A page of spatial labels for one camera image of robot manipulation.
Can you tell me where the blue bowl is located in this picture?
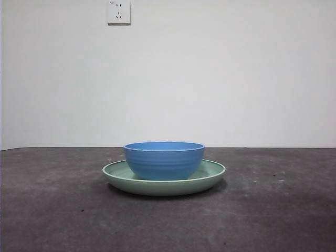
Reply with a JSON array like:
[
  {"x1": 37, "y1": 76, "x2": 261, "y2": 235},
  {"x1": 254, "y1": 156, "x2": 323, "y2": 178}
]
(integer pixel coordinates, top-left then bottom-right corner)
[{"x1": 123, "y1": 141, "x2": 206, "y2": 181}]

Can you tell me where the green plate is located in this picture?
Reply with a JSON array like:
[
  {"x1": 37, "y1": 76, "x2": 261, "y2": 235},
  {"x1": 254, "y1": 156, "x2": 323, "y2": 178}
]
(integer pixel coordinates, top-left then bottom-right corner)
[{"x1": 102, "y1": 159, "x2": 227, "y2": 197}]

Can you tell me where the white wall socket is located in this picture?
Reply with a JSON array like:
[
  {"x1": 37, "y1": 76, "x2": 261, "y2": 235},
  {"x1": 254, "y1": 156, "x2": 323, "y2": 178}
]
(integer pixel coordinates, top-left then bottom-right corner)
[{"x1": 107, "y1": 0, "x2": 131, "y2": 26}]

